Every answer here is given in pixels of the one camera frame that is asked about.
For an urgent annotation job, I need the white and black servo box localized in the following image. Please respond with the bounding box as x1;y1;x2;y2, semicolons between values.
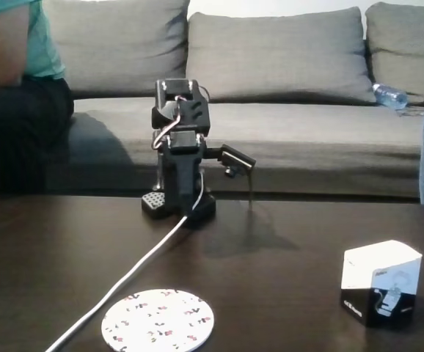
340;240;423;329

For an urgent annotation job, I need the grey fabric sofa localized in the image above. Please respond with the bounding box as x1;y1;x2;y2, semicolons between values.
43;0;424;203

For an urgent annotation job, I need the grey sofa back cushion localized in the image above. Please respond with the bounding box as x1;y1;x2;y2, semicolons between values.
365;1;424;108
43;0;191;100
185;7;378;106

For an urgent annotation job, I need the round cartoon print coaster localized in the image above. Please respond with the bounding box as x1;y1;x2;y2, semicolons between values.
100;288;216;350

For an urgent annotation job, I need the clear plastic water bottle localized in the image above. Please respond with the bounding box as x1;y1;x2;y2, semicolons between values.
372;82;409;110

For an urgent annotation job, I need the black camera cable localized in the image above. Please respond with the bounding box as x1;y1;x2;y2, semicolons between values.
246;166;255;213

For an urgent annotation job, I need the white cable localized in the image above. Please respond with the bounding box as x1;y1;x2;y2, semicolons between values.
45;169;205;352

